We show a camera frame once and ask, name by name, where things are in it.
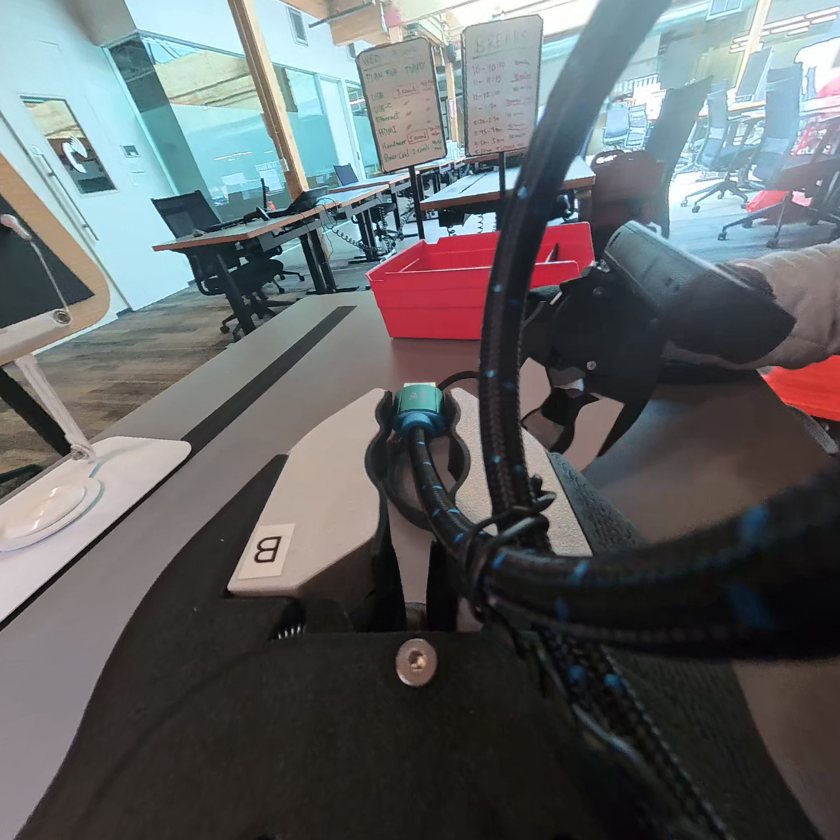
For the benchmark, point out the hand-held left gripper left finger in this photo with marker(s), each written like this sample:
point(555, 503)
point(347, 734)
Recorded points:
point(315, 499)

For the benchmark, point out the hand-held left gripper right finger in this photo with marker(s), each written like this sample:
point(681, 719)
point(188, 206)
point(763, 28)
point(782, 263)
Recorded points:
point(474, 453)

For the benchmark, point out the red plastic bin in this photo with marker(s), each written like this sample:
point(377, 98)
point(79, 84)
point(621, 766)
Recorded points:
point(426, 308)

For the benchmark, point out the person's right forearm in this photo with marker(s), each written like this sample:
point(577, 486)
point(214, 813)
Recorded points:
point(807, 295)

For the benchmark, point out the brown leather bag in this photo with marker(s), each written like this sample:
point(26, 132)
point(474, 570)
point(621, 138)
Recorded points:
point(627, 190)

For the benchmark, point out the white stand with clear rod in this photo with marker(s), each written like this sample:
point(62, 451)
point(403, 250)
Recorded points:
point(131, 459)

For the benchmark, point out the wooden office desk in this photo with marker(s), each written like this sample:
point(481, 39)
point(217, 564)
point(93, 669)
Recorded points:
point(459, 193)
point(262, 226)

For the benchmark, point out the orange safety vest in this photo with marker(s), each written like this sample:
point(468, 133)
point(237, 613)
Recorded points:
point(807, 387)

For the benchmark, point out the black office chair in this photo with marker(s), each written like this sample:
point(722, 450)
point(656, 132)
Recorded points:
point(682, 118)
point(180, 213)

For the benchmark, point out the row of black office chairs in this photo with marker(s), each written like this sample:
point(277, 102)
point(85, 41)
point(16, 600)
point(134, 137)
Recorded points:
point(774, 151)

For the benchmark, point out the handwritten whiteboard on stand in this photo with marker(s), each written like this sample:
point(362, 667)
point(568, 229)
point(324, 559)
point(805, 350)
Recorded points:
point(400, 105)
point(502, 85)

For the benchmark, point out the black laptop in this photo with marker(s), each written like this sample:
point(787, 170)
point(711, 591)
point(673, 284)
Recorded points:
point(305, 200)

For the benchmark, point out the white door with window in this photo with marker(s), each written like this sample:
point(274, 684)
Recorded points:
point(105, 236)

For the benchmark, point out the wooden support post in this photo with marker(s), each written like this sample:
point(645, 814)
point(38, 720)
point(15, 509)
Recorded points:
point(269, 98)

